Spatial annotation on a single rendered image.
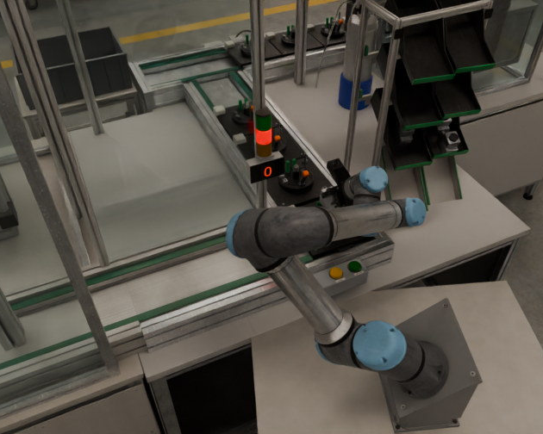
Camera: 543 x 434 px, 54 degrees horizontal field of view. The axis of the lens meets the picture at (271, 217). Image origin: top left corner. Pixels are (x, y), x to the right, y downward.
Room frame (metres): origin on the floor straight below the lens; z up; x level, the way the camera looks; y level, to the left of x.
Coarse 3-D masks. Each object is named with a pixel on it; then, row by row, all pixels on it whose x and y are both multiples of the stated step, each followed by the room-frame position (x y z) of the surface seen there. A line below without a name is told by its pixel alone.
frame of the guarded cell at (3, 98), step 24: (0, 72) 0.82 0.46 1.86; (0, 96) 0.82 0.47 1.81; (24, 144) 0.82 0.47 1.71; (24, 168) 0.81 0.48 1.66; (48, 192) 0.82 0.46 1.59; (48, 216) 0.82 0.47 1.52; (72, 216) 1.49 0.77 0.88; (72, 264) 0.82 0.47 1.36; (96, 312) 0.82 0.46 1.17; (96, 336) 0.82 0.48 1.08; (72, 384) 0.78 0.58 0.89; (24, 408) 0.71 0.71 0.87
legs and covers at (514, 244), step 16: (512, 240) 1.42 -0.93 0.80; (480, 256) 1.35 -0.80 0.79; (496, 256) 1.45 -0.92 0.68; (512, 256) 1.43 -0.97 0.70; (432, 272) 1.26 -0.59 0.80; (448, 272) 1.69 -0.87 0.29; (464, 272) 1.61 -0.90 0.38; (480, 272) 1.54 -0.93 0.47; (496, 272) 1.42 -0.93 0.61; (192, 368) 0.88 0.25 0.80; (160, 384) 0.84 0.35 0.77; (160, 400) 0.83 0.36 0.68; (160, 416) 0.88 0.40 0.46; (176, 416) 0.84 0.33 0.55; (176, 432) 0.84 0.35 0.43; (224, 432) 0.95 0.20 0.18; (240, 432) 0.95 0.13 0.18; (256, 432) 0.96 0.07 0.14
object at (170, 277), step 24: (192, 240) 1.28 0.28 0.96; (216, 240) 1.29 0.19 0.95; (120, 264) 1.17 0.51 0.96; (144, 264) 1.18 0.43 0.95; (168, 264) 1.21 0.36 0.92; (192, 264) 1.21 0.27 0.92; (216, 264) 1.21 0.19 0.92; (240, 264) 1.21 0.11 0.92; (144, 288) 1.10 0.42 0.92; (168, 288) 1.10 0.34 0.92; (192, 288) 1.10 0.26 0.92; (216, 288) 1.08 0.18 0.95; (144, 312) 1.01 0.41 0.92; (168, 312) 0.99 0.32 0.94
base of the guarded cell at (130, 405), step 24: (48, 168) 1.82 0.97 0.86; (72, 240) 1.38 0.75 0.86; (120, 360) 0.87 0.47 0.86; (96, 384) 0.79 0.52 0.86; (120, 384) 0.80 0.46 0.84; (144, 384) 0.87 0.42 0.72; (48, 408) 0.72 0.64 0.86; (72, 408) 0.75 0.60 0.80; (96, 408) 0.76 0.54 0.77; (120, 408) 0.79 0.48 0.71; (144, 408) 0.82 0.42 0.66; (0, 432) 0.66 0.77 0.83; (24, 432) 0.68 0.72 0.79; (48, 432) 0.70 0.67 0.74; (72, 432) 0.73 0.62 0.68; (96, 432) 0.75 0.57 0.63; (120, 432) 0.78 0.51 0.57; (144, 432) 0.81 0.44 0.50
